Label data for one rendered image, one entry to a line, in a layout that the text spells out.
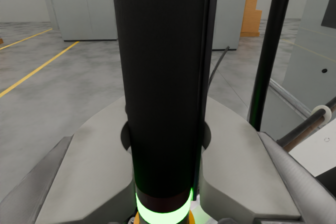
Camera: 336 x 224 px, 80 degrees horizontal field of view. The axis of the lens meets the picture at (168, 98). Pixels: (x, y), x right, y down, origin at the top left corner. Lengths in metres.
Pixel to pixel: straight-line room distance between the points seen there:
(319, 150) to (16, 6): 14.07
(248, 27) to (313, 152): 7.88
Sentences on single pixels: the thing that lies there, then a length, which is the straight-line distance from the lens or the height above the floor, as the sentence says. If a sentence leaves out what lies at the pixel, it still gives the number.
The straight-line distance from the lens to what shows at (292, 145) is 0.30.
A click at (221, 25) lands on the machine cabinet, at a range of 5.85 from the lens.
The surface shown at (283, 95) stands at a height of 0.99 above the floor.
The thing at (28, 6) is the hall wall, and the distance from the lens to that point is 13.86.
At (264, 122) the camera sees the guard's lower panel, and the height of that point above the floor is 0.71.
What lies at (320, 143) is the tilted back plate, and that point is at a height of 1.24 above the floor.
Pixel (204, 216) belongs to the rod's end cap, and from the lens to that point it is 0.20.
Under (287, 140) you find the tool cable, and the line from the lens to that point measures 0.28.
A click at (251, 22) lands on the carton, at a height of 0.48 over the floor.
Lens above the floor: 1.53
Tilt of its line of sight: 28 degrees down
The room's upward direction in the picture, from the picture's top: straight up
